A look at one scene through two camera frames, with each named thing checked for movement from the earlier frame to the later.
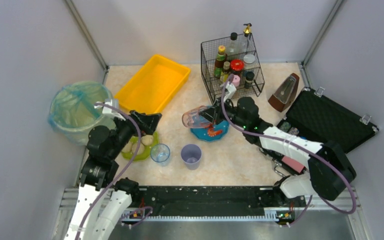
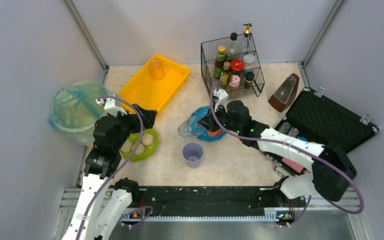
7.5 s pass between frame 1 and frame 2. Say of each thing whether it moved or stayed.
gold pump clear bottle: stayed
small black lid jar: stayed
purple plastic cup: stayed
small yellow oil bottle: stayed
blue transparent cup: moved
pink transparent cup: moved
